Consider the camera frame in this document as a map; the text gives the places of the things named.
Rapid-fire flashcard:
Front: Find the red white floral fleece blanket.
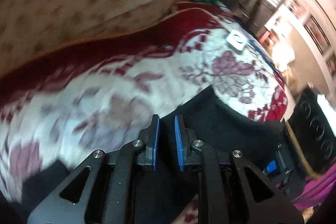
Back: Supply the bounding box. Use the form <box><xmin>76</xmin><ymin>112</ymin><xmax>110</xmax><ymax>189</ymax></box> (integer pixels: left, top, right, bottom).
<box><xmin>0</xmin><ymin>2</ymin><xmax>289</xmax><ymax>224</ymax></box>

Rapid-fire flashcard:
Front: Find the black speaker cabinet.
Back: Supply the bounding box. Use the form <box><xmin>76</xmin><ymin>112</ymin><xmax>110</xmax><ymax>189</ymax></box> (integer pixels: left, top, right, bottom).
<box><xmin>286</xmin><ymin>87</ymin><xmax>335</xmax><ymax>177</ymax></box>

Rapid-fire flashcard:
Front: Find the pink sleeve right forearm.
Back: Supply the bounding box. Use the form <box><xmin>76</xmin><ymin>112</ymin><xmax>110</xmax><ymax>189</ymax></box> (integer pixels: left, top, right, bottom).
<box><xmin>293</xmin><ymin>162</ymin><xmax>335</xmax><ymax>210</ymax></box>

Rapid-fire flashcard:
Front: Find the white square device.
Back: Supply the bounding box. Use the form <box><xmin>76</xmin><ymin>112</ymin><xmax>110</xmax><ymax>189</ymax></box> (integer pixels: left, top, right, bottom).
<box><xmin>226</xmin><ymin>30</ymin><xmax>248</xmax><ymax>52</ymax></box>

